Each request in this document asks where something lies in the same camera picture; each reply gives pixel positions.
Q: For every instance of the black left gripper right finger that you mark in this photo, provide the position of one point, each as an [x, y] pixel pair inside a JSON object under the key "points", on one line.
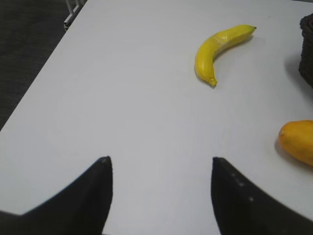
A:
{"points": [[242, 208]]}

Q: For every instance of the yellow banana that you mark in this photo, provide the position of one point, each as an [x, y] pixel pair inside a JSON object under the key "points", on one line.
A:
{"points": [[216, 44]]}

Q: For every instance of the white metal frame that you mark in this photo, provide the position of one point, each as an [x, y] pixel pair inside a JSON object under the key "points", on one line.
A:
{"points": [[74, 7]]}

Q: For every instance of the yellow mango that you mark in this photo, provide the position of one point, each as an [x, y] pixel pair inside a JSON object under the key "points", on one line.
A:
{"points": [[296, 138]]}

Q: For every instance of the dark woven basket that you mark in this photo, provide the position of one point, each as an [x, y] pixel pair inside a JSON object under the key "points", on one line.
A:
{"points": [[306, 62]]}

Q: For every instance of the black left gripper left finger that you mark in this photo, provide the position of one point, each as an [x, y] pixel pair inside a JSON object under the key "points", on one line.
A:
{"points": [[81, 208]]}

